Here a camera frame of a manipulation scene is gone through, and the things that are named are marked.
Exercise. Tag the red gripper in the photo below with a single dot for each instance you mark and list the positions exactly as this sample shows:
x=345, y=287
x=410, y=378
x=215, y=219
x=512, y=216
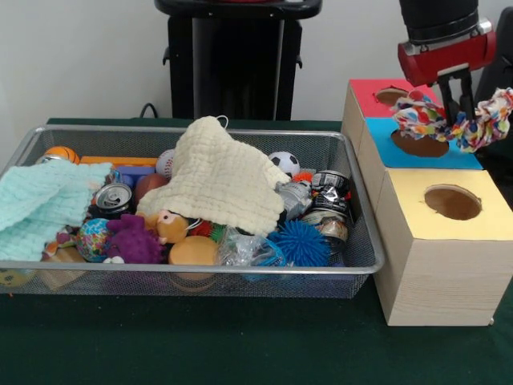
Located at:
x=441, y=64

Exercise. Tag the wooden box with three holes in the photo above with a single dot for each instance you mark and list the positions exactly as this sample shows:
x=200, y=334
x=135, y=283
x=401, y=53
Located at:
x=441, y=272

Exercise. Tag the shallow clear mesh bin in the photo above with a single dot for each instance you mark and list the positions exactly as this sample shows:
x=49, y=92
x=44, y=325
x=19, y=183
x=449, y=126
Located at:
x=200, y=280

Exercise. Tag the black chair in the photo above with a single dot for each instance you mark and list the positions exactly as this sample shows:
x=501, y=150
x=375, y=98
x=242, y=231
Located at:
x=503, y=68

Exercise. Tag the small soccer ball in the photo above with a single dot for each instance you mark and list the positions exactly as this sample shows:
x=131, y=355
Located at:
x=285, y=163

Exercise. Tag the blue spiky ball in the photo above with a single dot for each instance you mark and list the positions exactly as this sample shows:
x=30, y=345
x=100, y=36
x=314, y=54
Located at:
x=298, y=242

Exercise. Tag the cream waffle cloth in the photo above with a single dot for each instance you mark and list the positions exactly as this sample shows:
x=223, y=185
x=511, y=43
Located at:
x=224, y=180

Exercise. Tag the small white baseball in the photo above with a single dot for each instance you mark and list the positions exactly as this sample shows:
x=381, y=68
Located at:
x=165, y=163

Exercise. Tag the tan plush monkey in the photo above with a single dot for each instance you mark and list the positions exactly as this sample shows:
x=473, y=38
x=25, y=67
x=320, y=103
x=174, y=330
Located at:
x=192, y=250

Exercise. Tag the purple plush toy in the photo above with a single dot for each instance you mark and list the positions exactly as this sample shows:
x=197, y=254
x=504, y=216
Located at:
x=134, y=240

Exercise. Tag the dark green tablecloth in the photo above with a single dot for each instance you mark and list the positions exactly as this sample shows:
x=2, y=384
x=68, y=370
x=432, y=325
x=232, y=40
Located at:
x=200, y=345

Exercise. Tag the crushed silver can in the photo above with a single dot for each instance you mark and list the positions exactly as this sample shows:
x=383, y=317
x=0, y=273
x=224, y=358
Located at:
x=114, y=196

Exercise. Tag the globe print ball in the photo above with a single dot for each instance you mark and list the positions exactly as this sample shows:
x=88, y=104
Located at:
x=93, y=240

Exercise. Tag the small orange basketball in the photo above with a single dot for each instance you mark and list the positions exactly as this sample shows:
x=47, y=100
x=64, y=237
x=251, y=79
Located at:
x=64, y=155

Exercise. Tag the mint waffle cloth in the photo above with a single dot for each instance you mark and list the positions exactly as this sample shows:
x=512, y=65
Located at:
x=40, y=200

